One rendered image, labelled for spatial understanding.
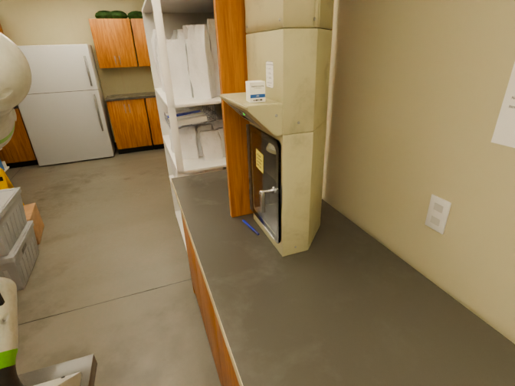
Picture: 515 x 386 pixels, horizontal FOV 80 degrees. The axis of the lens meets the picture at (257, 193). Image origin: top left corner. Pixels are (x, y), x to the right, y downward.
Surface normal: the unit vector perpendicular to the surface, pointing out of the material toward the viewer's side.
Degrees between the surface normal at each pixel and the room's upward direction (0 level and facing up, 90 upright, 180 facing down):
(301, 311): 0
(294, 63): 90
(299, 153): 90
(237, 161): 90
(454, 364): 0
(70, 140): 90
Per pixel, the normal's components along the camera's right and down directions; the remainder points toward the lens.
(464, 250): -0.93, 0.18
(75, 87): 0.36, 0.39
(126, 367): -0.04, -0.90
